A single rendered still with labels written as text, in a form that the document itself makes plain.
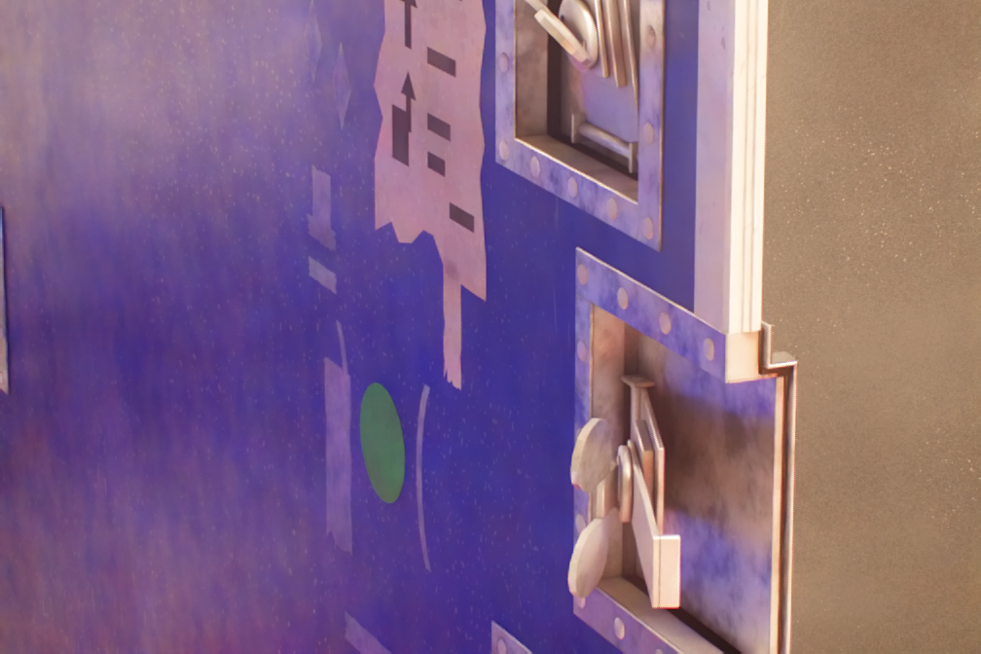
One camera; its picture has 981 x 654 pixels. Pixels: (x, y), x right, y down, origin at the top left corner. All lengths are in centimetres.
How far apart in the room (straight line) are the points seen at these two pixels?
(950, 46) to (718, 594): 114
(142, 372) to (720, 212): 61
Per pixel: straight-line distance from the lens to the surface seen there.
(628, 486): 111
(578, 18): 113
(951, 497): 232
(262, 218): 144
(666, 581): 105
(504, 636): 125
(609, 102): 115
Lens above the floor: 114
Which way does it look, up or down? 16 degrees down
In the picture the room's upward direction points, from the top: straight up
